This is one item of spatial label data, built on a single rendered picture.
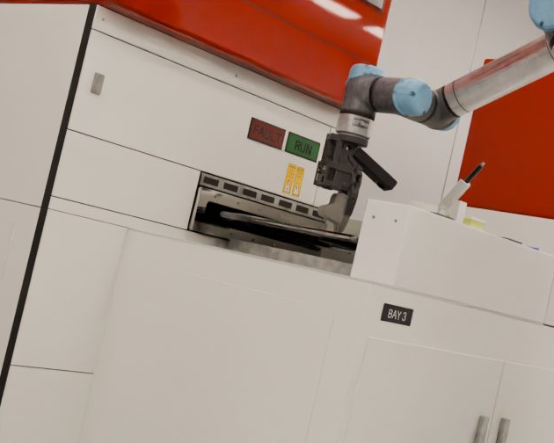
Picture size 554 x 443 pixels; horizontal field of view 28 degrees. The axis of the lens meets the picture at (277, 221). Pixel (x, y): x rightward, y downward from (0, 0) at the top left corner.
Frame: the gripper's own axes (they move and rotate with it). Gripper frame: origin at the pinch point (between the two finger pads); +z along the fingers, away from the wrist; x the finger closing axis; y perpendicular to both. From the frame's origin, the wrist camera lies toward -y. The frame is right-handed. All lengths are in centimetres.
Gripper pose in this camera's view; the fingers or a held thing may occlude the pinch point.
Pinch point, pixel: (339, 232)
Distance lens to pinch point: 231.4
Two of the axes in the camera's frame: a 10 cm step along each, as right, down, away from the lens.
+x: 2.7, 0.2, -9.6
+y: -9.4, -2.3, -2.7
